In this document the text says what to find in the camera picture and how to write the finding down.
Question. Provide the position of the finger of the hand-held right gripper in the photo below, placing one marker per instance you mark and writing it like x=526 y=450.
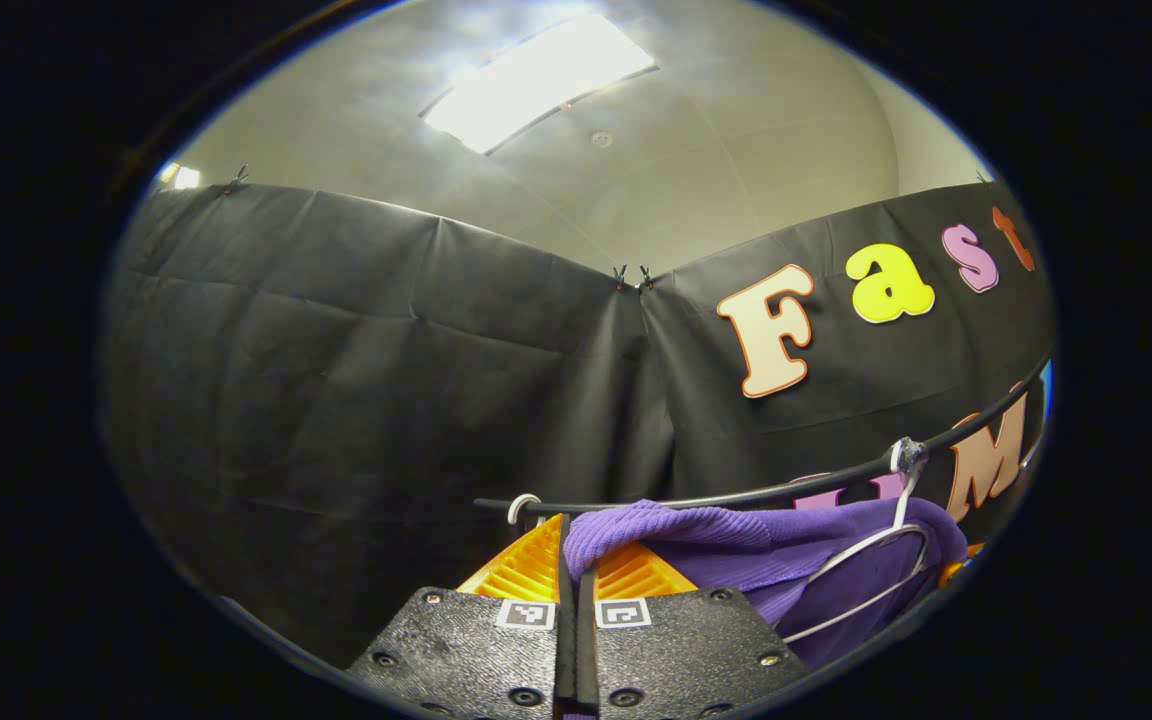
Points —
x=954 y=570

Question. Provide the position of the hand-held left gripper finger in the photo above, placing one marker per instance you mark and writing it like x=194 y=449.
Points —
x=586 y=650
x=565 y=640

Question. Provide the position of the purple shirt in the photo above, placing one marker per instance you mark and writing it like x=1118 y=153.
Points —
x=736 y=530

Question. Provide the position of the white hanger with wrapped hook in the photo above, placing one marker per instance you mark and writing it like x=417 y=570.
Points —
x=904 y=456

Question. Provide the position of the black clothes rack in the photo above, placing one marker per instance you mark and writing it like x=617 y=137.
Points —
x=836 y=480

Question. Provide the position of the plain white hanger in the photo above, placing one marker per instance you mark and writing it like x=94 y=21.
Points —
x=522 y=497

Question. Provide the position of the black backdrop cloth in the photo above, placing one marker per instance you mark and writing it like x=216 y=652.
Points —
x=336 y=380

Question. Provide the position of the small black clip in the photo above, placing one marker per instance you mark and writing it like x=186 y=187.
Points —
x=236 y=179
x=621 y=276
x=646 y=276

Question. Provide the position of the round ceiling sensor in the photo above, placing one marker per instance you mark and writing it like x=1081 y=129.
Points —
x=602 y=139

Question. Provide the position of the large ceiling light panel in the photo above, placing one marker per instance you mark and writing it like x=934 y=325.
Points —
x=536 y=80

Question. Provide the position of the small ceiling light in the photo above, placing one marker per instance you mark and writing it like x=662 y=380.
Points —
x=181 y=177

